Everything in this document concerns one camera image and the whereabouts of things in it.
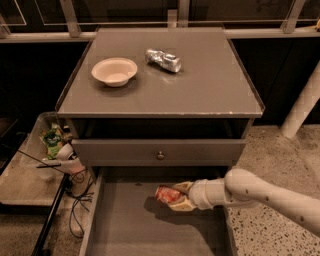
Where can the white paper bowl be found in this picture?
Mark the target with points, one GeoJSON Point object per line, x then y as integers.
{"type": "Point", "coordinates": [114, 72]}

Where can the silver crushed can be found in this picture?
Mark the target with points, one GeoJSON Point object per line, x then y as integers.
{"type": "Point", "coordinates": [163, 59]}

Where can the metal drawer knob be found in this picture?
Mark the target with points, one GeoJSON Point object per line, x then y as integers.
{"type": "Point", "coordinates": [160, 155]}

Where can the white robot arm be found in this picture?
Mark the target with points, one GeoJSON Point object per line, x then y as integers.
{"type": "Point", "coordinates": [240, 187]}

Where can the green snack bag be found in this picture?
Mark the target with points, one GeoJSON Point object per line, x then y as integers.
{"type": "Point", "coordinates": [53, 139]}

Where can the open grey middle drawer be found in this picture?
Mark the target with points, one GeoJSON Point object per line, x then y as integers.
{"type": "Point", "coordinates": [126, 220]}

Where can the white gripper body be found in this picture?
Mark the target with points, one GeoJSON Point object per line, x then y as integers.
{"type": "Point", "coordinates": [197, 194]}

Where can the grey drawer cabinet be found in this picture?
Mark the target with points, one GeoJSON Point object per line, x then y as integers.
{"type": "Point", "coordinates": [211, 97]}

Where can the white support pole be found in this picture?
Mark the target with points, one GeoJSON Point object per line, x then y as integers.
{"type": "Point", "coordinates": [304, 104]}

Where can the white cup in bin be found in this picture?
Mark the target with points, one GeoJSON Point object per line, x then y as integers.
{"type": "Point", "coordinates": [65, 152]}

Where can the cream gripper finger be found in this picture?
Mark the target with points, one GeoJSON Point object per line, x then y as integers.
{"type": "Point", "coordinates": [183, 187]}
{"type": "Point", "coordinates": [182, 205]}

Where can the grey top drawer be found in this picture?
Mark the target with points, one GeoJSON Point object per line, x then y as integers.
{"type": "Point", "coordinates": [143, 152]}

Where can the red coke can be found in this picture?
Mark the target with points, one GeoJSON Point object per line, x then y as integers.
{"type": "Point", "coordinates": [167, 194]}

